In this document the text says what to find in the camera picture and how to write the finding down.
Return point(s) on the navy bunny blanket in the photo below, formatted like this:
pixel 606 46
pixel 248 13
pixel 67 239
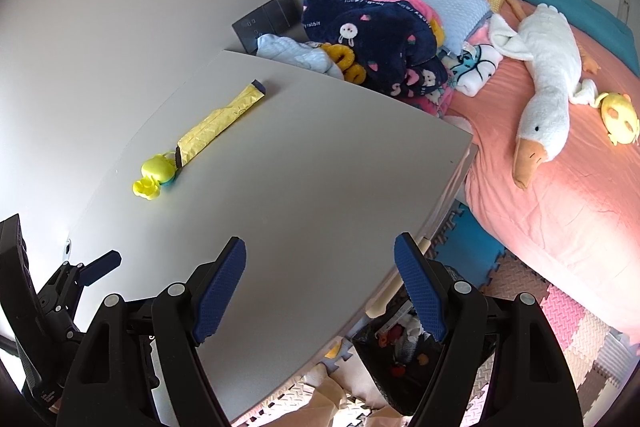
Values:
pixel 391 40

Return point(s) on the pink bed sheet mattress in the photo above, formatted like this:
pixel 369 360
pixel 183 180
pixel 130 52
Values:
pixel 577 224

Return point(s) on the yellow chick plush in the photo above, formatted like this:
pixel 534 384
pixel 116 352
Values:
pixel 619 117

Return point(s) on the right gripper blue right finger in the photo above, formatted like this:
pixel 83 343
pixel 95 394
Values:
pixel 422 285

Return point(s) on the black trash bin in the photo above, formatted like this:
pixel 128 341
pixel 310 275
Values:
pixel 398 354

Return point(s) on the yellow star plush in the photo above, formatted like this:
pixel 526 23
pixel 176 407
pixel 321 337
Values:
pixel 335 349

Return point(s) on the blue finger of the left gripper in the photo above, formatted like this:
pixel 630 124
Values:
pixel 89 274

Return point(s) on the black wall switch panel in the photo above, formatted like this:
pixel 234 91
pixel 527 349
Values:
pixel 275 17

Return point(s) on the teal bed pillow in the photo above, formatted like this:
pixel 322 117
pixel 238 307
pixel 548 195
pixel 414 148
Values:
pixel 601 25

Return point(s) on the white cartoon cloth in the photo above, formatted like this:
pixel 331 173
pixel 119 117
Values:
pixel 473 67

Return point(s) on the yellow frog toy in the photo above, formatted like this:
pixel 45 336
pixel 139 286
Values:
pixel 157 171

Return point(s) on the light blue blanket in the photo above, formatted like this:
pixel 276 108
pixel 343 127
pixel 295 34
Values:
pixel 460 19

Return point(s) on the light blue baby cloth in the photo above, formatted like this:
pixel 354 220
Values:
pixel 289 51

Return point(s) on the white goose plush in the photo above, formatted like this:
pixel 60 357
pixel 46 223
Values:
pixel 545 43

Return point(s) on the cream drawer edge guard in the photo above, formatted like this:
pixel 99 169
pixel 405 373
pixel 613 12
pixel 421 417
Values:
pixel 377 304

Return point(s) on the colourful foam floor mat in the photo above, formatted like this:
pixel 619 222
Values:
pixel 529 383

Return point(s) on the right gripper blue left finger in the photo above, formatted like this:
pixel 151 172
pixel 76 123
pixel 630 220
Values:
pixel 213 294

